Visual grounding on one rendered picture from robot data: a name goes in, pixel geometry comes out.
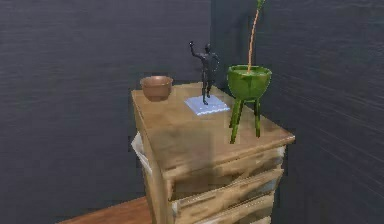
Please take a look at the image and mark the brown bowl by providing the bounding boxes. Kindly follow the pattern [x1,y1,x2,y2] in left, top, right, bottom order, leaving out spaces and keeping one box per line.
[139,75,174,102]

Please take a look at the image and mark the houseplant in green legged pot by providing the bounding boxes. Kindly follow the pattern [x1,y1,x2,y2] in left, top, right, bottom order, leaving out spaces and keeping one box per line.
[227,0,273,145]

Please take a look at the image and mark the wooden chest of drawers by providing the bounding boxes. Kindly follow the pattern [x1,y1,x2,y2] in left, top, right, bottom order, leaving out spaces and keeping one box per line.
[130,82,296,224]

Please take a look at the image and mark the black figure statue white base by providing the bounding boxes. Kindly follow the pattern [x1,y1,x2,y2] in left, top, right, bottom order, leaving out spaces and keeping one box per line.
[183,40,231,117]

